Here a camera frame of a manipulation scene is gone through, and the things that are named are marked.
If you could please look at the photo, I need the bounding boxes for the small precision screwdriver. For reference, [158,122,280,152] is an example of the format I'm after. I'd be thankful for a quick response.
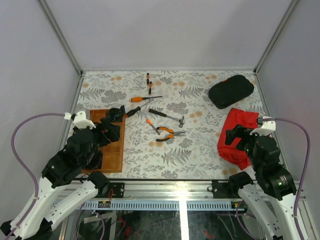
[146,73,150,91]
[148,81,153,96]

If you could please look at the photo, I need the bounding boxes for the wooden compartment tray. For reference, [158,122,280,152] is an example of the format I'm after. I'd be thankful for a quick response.
[81,115,126,174]

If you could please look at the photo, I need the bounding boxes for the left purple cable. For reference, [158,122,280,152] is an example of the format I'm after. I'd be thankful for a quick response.
[4,112,73,238]

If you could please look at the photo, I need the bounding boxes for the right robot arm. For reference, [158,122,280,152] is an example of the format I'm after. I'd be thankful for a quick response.
[225,119,308,240]

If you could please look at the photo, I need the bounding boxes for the black orange handle screwdriver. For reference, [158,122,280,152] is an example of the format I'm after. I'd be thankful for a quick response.
[125,106,141,118]

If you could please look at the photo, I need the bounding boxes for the large orange screwdriver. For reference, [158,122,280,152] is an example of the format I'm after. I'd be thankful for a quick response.
[130,96,163,103]

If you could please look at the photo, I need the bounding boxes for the claw hammer black handle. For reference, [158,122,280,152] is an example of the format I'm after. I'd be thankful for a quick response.
[148,108,185,128]

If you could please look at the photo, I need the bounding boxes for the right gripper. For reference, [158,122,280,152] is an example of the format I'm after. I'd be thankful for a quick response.
[224,122,261,170]

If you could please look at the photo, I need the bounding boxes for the orange long-nose pliers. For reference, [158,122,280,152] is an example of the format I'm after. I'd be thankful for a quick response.
[155,126,187,142]

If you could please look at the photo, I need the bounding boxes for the black plastic tool case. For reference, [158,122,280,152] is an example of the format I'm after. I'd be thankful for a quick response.
[208,74,255,109]

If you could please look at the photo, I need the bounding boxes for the orange utility knife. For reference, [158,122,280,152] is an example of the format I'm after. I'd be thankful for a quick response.
[146,118,160,135]

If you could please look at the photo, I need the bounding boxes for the red cloth bag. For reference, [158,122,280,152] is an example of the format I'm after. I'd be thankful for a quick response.
[216,107,273,172]

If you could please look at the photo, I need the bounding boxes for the aluminium front rail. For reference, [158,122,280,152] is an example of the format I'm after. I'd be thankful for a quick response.
[54,178,307,211]

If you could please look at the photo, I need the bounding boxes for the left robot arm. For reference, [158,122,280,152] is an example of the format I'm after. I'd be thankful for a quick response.
[0,118,121,240]

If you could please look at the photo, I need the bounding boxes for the dark patterned rolled cloth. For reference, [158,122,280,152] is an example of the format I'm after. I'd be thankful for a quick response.
[105,105,126,123]

